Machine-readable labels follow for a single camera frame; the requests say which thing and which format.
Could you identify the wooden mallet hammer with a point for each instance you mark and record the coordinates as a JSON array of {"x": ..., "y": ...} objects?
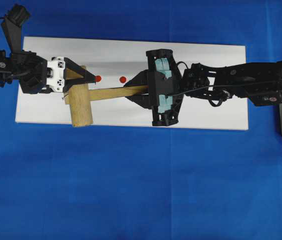
[{"x": 79, "y": 98}]

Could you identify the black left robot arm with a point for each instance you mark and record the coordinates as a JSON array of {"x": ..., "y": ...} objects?
[{"x": 14, "y": 67}]

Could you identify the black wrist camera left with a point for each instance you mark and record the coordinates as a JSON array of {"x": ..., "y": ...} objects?
[{"x": 12, "y": 26}]

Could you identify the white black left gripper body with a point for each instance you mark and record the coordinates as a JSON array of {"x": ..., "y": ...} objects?
[{"x": 44, "y": 76}]

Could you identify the middle red dot mark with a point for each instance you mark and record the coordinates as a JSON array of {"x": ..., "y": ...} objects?
[{"x": 122, "y": 79}]

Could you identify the blue table cloth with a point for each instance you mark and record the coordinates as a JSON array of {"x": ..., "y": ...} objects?
[{"x": 58, "y": 182}]

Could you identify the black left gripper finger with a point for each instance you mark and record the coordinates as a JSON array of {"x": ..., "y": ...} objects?
[
  {"x": 75, "y": 74},
  {"x": 69, "y": 86}
]

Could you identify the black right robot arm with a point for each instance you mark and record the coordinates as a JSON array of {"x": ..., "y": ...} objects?
[{"x": 260, "y": 82}]

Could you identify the red dot mark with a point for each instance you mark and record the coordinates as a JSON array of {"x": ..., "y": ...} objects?
[
  {"x": 97, "y": 78},
  {"x": 122, "y": 79}
]

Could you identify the white rectangular board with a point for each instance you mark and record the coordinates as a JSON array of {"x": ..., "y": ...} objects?
[{"x": 113, "y": 59}]

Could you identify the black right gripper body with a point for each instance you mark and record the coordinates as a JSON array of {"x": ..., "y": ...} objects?
[{"x": 163, "y": 78}]

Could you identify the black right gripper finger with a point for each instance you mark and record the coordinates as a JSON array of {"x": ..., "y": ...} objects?
[
  {"x": 139, "y": 80},
  {"x": 141, "y": 100}
]

